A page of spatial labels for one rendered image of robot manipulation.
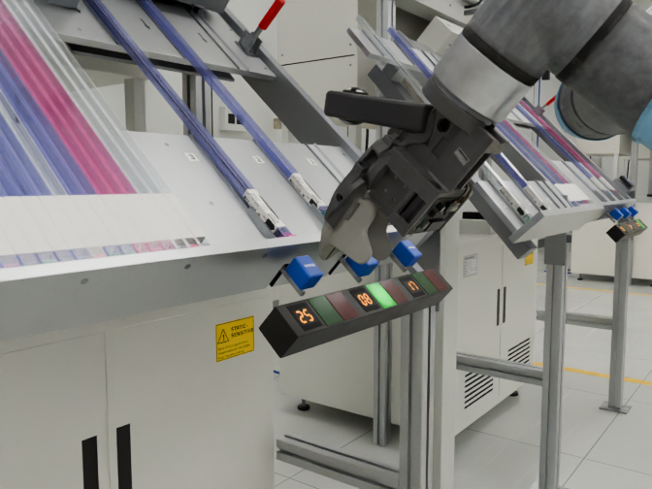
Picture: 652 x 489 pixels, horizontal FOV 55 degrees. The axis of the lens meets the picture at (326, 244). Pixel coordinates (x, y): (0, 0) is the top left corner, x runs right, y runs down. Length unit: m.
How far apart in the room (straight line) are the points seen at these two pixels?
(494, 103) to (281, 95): 0.60
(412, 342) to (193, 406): 0.36
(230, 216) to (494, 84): 0.31
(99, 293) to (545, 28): 0.40
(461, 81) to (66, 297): 0.35
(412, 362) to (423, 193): 0.50
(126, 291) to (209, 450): 0.58
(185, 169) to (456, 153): 0.31
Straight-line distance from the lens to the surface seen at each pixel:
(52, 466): 0.92
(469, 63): 0.53
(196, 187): 0.68
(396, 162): 0.55
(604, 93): 0.53
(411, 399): 1.02
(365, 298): 0.72
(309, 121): 1.04
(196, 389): 1.04
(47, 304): 0.51
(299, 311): 0.63
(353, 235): 0.60
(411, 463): 1.06
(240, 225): 0.67
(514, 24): 0.52
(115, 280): 0.52
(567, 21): 0.52
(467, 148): 0.54
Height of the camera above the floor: 0.79
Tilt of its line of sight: 6 degrees down
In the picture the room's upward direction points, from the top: straight up
